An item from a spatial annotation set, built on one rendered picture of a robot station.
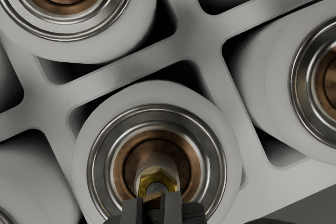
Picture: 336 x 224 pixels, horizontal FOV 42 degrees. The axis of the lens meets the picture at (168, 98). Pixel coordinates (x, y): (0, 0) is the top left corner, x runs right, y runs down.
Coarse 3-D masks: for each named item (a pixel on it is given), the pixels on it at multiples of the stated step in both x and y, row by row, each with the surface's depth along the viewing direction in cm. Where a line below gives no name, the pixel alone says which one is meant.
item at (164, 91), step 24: (120, 96) 24; (144, 96) 24; (168, 96) 24; (192, 96) 24; (96, 120) 24; (216, 120) 24; (72, 168) 24; (240, 168) 25; (96, 216) 24; (216, 216) 24
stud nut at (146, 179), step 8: (160, 168) 20; (144, 176) 20; (152, 176) 20; (160, 176) 20; (168, 176) 20; (144, 184) 20; (168, 184) 20; (176, 184) 20; (144, 192) 20; (168, 192) 20
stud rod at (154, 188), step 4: (152, 184) 20; (156, 184) 19; (160, 184) 19; (148, 188) 19; (152, 188) 19; (156, 188) 19; (160, 188) 19; (164, 188) 19; (148, 192) 19; (152, 192) 18; (148, 212) 16; (152, 212) 16; (156, 212) 16; (148, 216) 16; (152, 216) 15; (156, 216) 15; (148, 220) 15; (152, 220) 15; (156, 220) 15
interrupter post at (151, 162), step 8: (160, 152) 24; (144, 160) 23; (152, 160) 22; (160, 160) 22; (168, 160) 22; (144, 168) 21; (152, 168) 21; (168, 168) 21; (176, 168) 23; (136, 176) 21; (176, 176) 21; (136, 184) 21; (136, 192) 21
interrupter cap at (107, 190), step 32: (128, 128) 23; (160, 128) 23; (192, 128) 23; (96, 160) 23; (128, 160) 24; (192, 160) 24; (224, 160) 23; (96, 192) 23; (128, 192) 24; (192, 192) 24
